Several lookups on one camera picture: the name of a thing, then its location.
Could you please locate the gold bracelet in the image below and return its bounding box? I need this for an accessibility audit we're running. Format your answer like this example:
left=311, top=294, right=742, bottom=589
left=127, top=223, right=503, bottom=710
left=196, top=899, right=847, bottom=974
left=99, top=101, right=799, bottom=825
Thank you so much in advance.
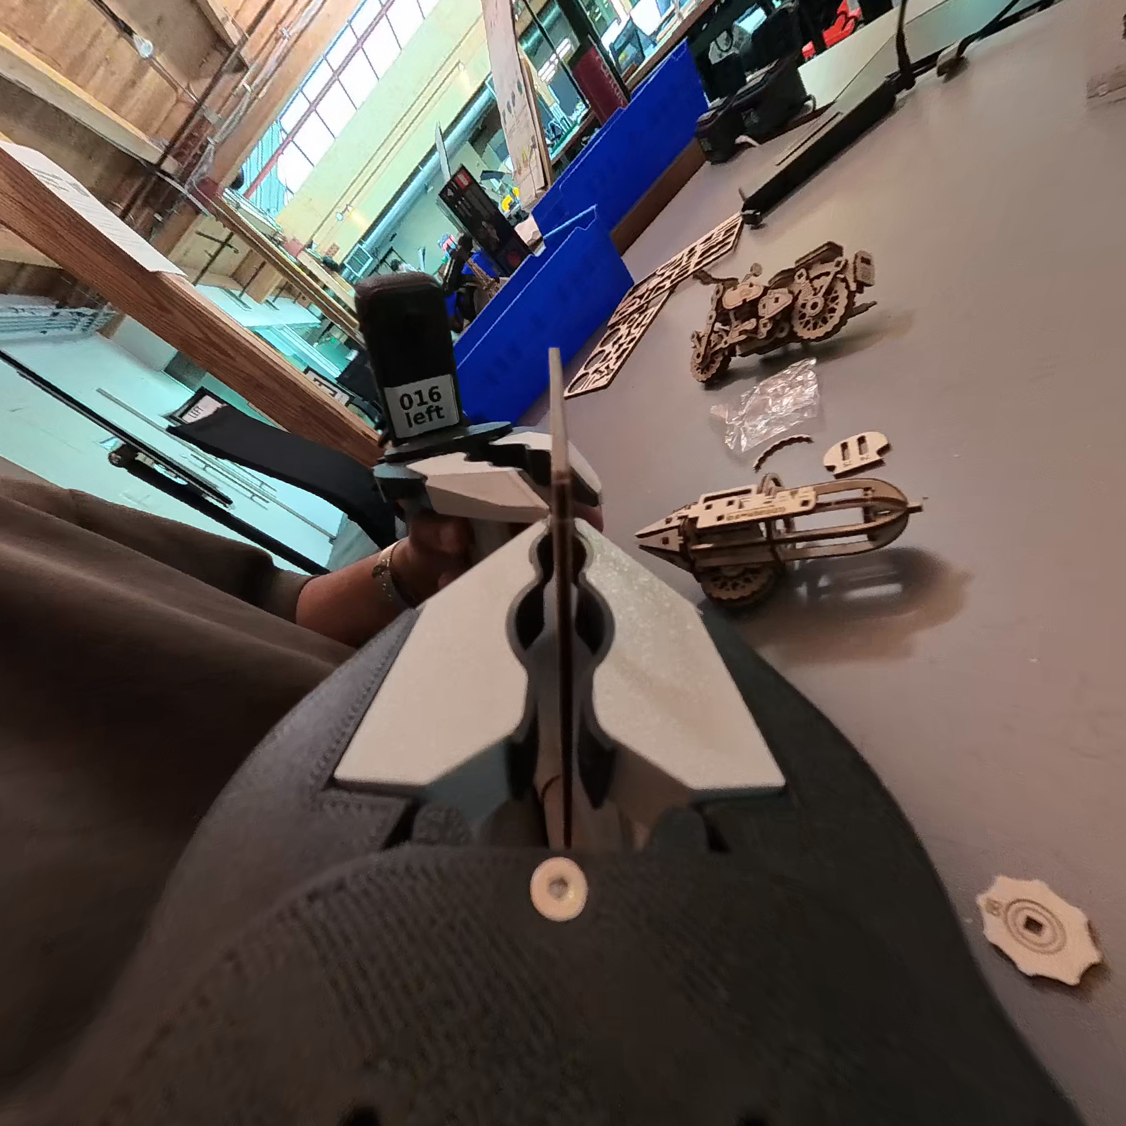
left=374, top=539, right=416, bottom=608

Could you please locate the wooden parts sheet with slots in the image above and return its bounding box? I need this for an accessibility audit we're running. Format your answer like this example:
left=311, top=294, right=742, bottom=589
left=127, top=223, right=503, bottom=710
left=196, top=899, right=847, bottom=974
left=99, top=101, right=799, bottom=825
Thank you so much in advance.
left=541, top=346, right=587, bottom=849

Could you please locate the black equipment box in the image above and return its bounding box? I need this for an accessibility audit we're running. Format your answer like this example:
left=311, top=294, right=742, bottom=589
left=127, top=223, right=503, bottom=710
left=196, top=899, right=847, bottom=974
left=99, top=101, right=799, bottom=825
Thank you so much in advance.
left=698, top=57, right=834, bottom=162

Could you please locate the person's left forearm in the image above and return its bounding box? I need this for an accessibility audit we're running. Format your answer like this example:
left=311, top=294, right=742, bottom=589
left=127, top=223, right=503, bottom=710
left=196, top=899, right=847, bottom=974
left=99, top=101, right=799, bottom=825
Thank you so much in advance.
left=298, top=539, right=416, bottom=633

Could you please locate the black cable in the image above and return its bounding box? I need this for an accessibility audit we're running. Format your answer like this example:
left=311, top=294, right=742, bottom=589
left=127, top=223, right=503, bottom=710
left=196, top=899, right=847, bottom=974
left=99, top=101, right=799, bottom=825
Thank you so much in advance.
left=889, top=0, right=974, bottom=83

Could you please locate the white paper notice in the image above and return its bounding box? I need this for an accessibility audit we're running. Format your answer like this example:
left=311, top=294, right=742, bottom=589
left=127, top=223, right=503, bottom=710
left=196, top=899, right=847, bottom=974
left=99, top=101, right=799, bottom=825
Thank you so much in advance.
left=10, top=139, right=190, bottom=277

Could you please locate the wooden toothed arc piece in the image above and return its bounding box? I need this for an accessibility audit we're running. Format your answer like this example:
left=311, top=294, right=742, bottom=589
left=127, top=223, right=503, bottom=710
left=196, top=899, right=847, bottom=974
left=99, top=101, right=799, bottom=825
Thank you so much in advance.
left=753, top=432, right=824, bottom=476

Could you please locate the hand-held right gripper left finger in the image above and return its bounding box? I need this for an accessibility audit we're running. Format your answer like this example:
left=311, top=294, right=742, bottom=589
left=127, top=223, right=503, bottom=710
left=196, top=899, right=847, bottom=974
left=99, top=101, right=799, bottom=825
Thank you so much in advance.
left=336, top=518, right=562, bottom=838

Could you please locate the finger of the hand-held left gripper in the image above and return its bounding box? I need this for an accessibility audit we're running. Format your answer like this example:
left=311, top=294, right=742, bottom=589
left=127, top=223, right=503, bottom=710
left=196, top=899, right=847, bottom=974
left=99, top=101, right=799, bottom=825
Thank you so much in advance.
left=426, top=455, right=549, bottom=522
left=491, top=428, right=606, bottom=530

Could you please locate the wooden octagonal disc piece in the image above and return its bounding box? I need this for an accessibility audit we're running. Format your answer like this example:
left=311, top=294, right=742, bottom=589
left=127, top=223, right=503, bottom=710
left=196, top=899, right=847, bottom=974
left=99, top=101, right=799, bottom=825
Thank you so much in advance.
left=978, top=872, right=1104, bottom=985

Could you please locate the white standing poster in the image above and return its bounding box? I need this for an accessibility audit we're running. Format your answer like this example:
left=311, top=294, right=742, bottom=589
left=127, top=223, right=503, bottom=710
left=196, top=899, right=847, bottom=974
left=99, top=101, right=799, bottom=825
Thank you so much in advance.
left=483, top=0, right=552, bottom=189

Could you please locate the wooden slotted round piece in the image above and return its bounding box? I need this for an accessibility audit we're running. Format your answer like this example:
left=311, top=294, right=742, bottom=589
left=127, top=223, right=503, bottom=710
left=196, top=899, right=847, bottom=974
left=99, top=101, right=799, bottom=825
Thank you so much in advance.
left=822, top=428, right=893, bottom=476

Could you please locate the wooden motorcycle model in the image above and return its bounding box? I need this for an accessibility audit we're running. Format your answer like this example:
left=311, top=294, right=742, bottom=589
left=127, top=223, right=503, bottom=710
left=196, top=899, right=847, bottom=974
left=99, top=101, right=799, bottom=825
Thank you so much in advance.
left=690, top=240, right=880, bottom=384

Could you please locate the wooden sidecar model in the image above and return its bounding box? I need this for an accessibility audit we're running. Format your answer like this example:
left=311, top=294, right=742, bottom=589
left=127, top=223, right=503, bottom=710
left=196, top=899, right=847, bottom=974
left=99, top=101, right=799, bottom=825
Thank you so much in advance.
left=637, top=474, right=926, bottom=610

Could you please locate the crumpled clear plastic bag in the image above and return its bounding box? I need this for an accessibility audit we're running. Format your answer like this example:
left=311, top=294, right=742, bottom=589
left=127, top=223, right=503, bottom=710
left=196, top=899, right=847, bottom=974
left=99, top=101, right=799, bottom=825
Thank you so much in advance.
left=709, top=357, right=824, bottom=453

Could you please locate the wooden beam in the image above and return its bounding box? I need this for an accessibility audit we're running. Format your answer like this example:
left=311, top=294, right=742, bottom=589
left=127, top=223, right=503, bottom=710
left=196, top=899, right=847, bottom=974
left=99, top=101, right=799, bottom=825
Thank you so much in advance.
left=0, top=139, right=380, bottom=466

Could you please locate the person's left hand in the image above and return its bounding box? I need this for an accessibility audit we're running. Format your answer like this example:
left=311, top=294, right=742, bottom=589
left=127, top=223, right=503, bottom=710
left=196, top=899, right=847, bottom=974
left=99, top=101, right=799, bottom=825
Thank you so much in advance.
left=401, top=514, right=483, bottom=610

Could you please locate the white table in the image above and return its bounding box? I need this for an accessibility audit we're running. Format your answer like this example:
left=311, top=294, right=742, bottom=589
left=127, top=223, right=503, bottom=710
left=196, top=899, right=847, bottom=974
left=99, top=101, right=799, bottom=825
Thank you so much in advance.
left=798, top=0, right=1058, bottom=114

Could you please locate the person's brown shirt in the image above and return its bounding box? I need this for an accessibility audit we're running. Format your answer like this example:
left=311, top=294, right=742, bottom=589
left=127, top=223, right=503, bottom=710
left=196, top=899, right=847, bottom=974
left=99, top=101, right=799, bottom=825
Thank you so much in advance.
left=0, top=474, right=416, bottom=1126

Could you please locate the black printed box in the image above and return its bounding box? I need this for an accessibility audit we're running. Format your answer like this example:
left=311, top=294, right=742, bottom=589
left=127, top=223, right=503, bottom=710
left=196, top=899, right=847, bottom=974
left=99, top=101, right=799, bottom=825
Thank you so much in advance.
left=438, top=162, right=529, bottom=273

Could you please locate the blue storage bin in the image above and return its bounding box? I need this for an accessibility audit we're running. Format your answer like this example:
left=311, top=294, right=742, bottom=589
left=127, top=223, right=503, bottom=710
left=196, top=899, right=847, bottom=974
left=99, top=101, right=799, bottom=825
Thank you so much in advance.
left=453, top=206, right=637, bottom=422
left=533, top=39, right=711, bottom=256

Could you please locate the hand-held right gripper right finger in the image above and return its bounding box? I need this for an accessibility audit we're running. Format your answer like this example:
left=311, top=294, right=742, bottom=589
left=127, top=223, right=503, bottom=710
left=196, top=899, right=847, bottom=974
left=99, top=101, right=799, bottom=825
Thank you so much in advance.
left=566, top=518, right=788, bottom=848

